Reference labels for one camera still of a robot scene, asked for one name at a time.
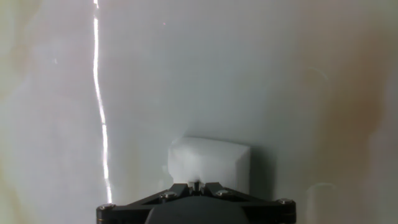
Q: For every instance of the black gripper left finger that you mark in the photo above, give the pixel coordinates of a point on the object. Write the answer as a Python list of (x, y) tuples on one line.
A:
[(170, 190)]

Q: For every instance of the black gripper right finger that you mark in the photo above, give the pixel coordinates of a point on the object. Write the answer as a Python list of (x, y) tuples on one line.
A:
[(224, 190)]

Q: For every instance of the white sponge block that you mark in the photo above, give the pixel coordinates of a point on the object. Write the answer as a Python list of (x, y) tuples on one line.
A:
[(208, 160)]

